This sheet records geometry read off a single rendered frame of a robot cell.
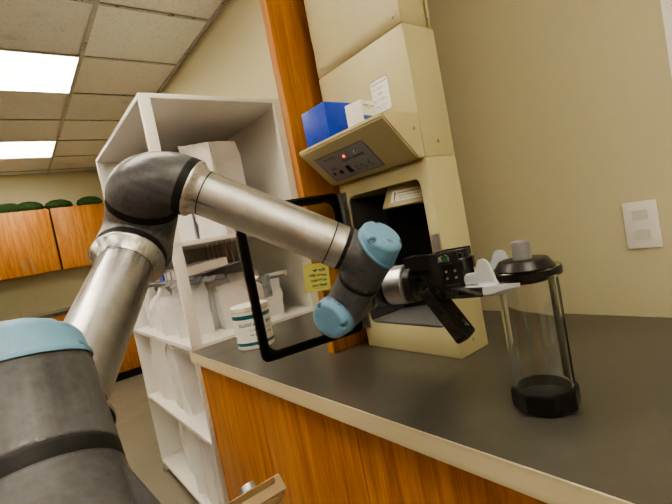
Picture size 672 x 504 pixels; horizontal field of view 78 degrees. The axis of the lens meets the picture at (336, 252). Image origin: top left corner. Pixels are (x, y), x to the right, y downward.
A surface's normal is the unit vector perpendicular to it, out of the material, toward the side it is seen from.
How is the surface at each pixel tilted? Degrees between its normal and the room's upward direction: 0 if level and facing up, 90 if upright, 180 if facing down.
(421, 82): 90
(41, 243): 90
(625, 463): 0
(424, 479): 90
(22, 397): 46
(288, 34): 90
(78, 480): 33
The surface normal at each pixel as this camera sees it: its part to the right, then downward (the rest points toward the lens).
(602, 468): -0.19, -0.98
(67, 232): 0.61, -0.07
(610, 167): -0.77, 0.18
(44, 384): 0.54, -0.76
